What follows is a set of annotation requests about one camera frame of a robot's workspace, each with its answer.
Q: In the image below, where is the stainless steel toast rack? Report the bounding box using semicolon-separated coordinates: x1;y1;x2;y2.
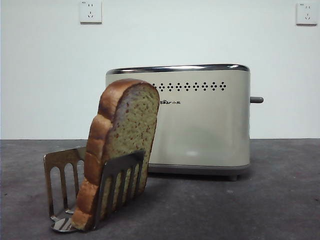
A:
43;147;146;233

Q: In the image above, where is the brown bread slice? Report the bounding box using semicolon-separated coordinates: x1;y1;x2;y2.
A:
71;78;161;230

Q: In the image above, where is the white wall socket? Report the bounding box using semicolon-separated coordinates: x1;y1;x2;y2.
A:
295;2;315;26
79;0;103;25

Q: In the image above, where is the cream toaster with steel top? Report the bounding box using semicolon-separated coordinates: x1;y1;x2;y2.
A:
104;63;251;181

